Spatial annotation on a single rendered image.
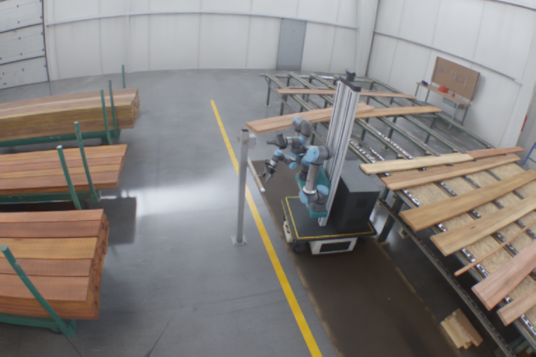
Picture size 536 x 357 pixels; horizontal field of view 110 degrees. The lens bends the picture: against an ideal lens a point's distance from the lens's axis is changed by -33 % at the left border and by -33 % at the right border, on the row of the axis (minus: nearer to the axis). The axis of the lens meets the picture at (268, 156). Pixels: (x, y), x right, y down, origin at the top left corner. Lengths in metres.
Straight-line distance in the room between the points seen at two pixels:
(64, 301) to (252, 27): 10.08
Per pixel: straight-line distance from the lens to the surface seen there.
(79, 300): 2.06
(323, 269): 2.95
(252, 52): 10.82
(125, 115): 4.59
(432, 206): 2.80
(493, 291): 2.39
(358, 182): 2.75
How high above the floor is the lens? 2.27
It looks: 30 degrees down
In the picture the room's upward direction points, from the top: 6 degrees clockwise
